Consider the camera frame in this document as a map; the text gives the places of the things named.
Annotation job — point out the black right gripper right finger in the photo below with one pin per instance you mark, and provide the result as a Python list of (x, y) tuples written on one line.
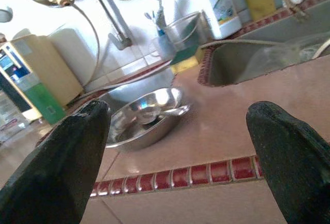
[(296, 167)]

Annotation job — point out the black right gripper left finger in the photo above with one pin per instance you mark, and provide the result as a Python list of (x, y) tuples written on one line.
[(56, 172)]

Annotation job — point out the clear package pink label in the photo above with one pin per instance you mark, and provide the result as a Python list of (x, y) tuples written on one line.
[(13, 128)]

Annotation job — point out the shallow steel bowl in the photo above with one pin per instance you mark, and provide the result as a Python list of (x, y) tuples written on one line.
[(144, 137)]

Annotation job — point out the beige water purifier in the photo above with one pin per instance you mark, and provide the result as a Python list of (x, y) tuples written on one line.
[(56, 64)]

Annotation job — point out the clear plastic bag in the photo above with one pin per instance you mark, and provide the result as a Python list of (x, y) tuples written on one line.
[(283, 54)]

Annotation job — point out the metal spoon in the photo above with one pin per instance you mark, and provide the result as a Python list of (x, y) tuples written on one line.
[(175, 110)]

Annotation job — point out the green and yellow sponge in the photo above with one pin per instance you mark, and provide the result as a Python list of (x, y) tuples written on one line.
[(183, 65)]

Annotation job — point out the clear toothbrush cup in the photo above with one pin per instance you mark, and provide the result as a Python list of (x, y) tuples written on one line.
[(165, 49)]

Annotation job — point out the white detergent bottle yellow cap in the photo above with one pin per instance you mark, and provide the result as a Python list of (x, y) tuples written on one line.
[(224, 7)]

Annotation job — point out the blue toothbrush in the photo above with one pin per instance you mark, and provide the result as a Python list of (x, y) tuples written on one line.
[(149, 16)]

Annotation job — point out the white toothbrush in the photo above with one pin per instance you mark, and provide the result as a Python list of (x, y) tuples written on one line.
[(160, 13)]

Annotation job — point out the chrome wall tap pipe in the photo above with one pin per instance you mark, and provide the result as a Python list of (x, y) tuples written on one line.
[(113, 20)]

